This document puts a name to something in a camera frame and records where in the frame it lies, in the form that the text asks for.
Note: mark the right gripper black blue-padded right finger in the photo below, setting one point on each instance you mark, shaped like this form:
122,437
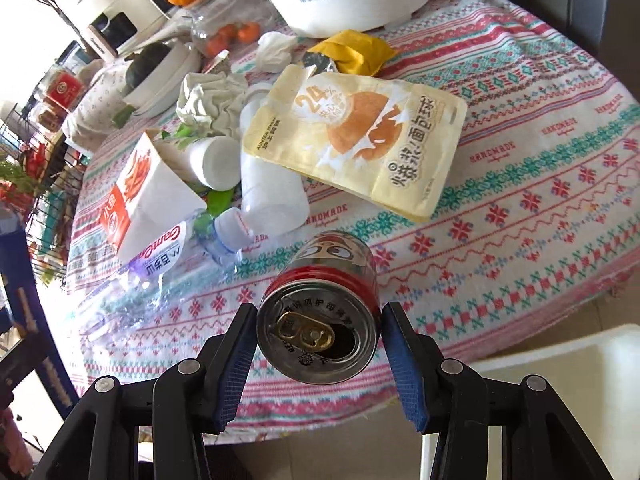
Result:
541,439

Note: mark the cream air fryer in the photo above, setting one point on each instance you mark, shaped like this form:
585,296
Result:
114,27

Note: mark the beige snack pouch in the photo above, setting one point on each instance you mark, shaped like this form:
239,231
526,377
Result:
390,142

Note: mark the dark green squash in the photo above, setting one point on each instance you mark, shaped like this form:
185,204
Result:
144,63

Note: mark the white paper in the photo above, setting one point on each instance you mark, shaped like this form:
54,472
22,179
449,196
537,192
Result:
212,103

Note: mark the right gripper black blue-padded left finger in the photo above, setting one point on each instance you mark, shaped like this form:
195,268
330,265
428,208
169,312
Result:
199,396

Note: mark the white stacked bowls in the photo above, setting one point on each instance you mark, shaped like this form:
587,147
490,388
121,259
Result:
160,89

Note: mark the small crumpled white tissue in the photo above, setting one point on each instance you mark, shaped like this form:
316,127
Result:
274,52

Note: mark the white yogurt bottle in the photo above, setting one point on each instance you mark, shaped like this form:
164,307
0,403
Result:
274,201

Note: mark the yellow snack wrapper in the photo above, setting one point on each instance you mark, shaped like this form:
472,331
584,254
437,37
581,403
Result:
355,53

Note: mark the white red snack box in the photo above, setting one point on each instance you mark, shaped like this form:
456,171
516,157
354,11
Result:
147,200

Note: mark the red snack packets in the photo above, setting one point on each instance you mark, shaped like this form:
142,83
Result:
58,93

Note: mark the small white plastic cup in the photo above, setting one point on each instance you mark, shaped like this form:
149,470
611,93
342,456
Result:
214,162

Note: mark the clear crushed plastic bottle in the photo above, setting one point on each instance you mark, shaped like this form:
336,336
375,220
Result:
195,254

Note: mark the glass teapot with tomatoes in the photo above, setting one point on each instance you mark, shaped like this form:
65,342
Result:
232,25

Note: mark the white plastic trash bin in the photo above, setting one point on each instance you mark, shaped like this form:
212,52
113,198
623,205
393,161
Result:
596,377

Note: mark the red drink can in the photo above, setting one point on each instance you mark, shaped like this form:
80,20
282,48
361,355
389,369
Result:
319,319

